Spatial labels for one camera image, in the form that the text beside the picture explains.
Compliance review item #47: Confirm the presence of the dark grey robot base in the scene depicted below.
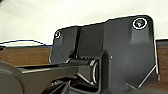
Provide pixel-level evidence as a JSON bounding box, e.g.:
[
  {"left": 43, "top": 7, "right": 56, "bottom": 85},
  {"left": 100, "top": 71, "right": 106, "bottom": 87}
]
[{"left": 49, "top": 14, "right": 158, "bottom": 93}]

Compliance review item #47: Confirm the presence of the thin blue cable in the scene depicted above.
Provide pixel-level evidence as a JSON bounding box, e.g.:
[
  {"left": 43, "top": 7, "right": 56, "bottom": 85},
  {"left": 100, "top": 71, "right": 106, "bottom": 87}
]
[{"left": 0, "top": 39, "right": 56, "bottom": 65}]

